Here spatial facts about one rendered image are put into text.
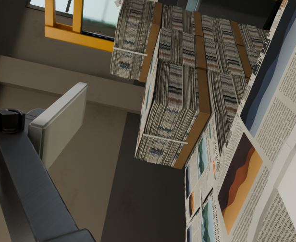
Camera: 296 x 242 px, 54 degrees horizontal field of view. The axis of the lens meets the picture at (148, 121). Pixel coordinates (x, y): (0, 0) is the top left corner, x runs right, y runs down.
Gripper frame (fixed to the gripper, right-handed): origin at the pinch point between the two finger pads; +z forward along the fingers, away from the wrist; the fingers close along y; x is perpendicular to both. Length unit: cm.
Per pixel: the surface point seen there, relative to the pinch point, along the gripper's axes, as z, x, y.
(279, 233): 0.7, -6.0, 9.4
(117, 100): 300, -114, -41
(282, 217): 1.2, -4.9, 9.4
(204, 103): 93, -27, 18
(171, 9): 162, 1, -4
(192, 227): 67, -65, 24
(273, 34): 16.7, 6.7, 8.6
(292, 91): 7.5, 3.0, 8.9
